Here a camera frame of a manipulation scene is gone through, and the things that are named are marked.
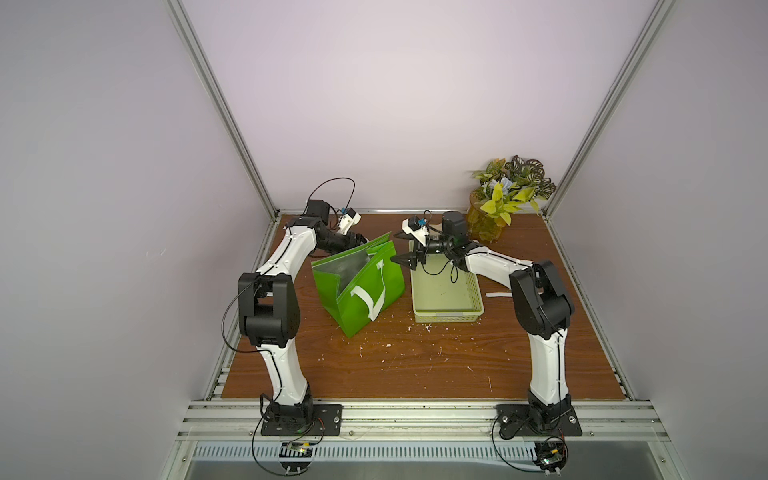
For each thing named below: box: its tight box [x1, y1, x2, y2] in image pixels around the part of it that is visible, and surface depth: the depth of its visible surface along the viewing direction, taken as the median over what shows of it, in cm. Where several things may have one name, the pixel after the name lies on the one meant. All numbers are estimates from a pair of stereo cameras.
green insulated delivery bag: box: [311, 232, 406, 338], surface depth 81 cm
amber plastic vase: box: [466, 190, 506, 243], surface depth 112 cm
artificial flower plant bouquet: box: [471, 154, 557, 225], surface depth 97 cm
